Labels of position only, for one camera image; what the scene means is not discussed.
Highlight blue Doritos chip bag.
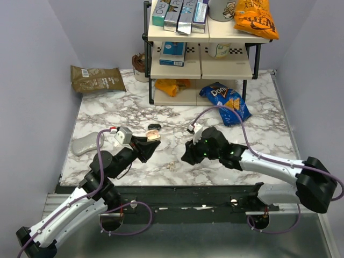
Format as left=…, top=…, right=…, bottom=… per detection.
left=199, top=82, right=252, bottom=126

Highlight white mug with cartoon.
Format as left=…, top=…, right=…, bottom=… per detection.
left=209, top=0, right=238, bottom=22

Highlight black earbud charging case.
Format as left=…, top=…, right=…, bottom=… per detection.
left=148, top=124, right=162, bottom=131

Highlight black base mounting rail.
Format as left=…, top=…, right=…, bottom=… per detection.
left=96, top=183, right=279, bottom=231

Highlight beige earbud charging case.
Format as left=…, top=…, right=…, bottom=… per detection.
left=146, top=130, right=161, bottom=142

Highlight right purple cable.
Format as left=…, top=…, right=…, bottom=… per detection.
left=188, top=105, right=344, bottom=234

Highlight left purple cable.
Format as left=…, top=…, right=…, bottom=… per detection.
left=16, top=127, right=153, bottom=258

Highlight white green cup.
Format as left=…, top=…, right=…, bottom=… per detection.
left=208, top=43, right=231, bottom=59

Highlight brown coffee bag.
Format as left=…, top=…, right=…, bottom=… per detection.
left=70, top=66, right=126, bottom=94

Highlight white cup brown contents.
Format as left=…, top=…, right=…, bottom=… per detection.
left=132, top=53, right=149, bottom=82

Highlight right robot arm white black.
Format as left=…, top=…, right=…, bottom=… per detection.
left=181, top=123, right=337, bottom=213

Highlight beige shelf rack black frame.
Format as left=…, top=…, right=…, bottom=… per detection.
left=142, top=1, right=269, bottom=106

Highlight teal toothpaste box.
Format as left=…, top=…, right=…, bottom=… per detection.
left=152, top=0, right=170, bottom=27

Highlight blue white toothpaste box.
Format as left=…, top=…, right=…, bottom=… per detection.
left=191, top=0, right=209, bottom=33

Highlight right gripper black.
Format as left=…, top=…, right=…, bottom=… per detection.
left=180, top=133, right=220, bottom=166

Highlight silver toothpaste box left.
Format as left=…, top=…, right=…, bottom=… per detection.
left=163, top=0, right=183, bottom=32

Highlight blue box middle shelf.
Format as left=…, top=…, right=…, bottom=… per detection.
left=159, top=41, right=187, bottom=67

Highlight orange chip bag top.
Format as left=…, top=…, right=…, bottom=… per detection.
left=234, top=0, right=280, bottom=40

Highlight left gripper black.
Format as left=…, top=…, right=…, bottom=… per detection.
left=110, top=135, right=161, bottom=180

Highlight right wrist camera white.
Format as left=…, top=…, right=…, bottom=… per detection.
left=187, top=123, right=203, bottom=145

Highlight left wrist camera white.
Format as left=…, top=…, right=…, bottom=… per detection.
left=114, top=127, right=133, bottom=145

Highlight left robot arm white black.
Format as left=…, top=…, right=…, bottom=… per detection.
left=16, top=136, right=161, bottom=257

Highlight small orange snack bag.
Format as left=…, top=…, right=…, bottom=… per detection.
left=154, top=79, right=191, bottom=97

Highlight purple cable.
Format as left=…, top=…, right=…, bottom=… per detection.
left=188, top=105, right=344, bottom=234
left=16, top=127, right=153, bottom=258

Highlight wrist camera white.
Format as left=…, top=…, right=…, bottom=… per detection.
left=114, top=127, right=133, bottom=145
left=187, top=123, right=203, bottom=145

